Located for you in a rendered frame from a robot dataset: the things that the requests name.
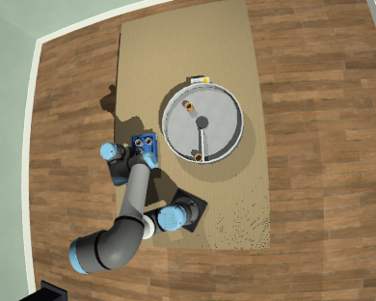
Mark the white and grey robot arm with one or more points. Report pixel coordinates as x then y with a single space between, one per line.
116 247

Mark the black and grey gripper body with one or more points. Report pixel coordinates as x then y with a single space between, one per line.
129 152

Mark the blue crate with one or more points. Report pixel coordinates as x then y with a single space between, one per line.
146 147

